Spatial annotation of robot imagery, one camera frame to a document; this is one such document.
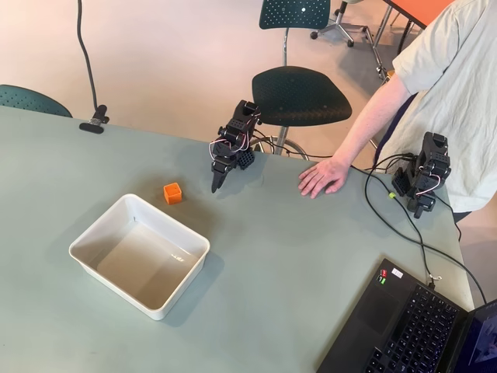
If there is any person's grey shirt torso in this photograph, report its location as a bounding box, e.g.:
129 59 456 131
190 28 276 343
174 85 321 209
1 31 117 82
374 0 497 225

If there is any teal perforated chair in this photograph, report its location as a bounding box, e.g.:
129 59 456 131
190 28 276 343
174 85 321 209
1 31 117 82
0 84 74 119

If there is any person's right hand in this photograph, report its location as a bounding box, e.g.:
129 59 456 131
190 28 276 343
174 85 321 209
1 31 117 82
297 158 351 200

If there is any dark green perforated chair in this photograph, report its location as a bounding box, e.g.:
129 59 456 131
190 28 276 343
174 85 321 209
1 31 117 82
251 0 353 159

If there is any orange cube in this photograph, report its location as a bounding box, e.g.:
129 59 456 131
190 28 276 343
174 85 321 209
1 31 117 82
162 181 184 206

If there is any orange table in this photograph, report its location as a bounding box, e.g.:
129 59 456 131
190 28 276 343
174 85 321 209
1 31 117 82
371 0 456 81

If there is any white plastic bin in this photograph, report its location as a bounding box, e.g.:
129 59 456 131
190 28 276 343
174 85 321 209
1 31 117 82
68 193 211 322

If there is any office chair wheeled base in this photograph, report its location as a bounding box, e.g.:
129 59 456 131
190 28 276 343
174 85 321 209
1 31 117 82
309 0 374 49

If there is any person's bare right forearm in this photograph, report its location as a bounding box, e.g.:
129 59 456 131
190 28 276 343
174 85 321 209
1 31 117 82
332 71 413 172

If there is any black cable with green connector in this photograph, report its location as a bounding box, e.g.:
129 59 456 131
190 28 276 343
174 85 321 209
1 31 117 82
363 152 443 288

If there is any black laptop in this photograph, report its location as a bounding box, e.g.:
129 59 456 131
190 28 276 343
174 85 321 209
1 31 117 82
315 257 497 373

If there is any black gooseneck clamp mount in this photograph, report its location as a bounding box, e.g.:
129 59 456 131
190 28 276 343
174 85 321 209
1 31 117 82
76 0 111 136

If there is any black cable of robot arm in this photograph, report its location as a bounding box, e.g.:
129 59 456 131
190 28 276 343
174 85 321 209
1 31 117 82
252 134 393 174

